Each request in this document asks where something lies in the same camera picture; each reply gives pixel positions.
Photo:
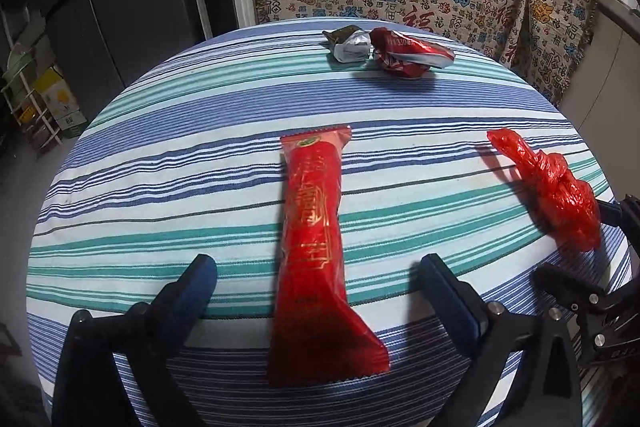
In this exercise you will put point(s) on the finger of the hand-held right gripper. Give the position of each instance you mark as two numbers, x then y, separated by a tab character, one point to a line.
625	214
565	282

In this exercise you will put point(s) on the crumpled silver wrapper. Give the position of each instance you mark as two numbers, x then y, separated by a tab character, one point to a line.
350	49

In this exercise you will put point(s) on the striped tablecloth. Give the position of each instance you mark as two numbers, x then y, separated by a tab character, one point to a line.
175	157

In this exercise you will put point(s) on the white shelf rack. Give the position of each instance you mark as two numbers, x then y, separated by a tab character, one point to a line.
22	87

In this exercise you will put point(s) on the grey kitchen counter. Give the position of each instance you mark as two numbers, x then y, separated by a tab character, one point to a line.
610	57

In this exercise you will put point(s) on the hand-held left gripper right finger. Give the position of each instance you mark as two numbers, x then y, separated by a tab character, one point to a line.
450	304

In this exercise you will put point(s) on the yellow cardboard box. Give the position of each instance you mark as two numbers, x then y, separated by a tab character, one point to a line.
62	102

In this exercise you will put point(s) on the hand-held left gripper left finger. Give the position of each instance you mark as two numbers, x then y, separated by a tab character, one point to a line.
192	294

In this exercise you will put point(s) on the crumpled red wrapper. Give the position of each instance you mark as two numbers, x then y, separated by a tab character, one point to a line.
400	54

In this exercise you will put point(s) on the long red snack wrapper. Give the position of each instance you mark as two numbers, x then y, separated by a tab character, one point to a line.
312	232

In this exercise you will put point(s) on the red plastic bag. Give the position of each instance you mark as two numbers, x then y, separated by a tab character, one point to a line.
550	187

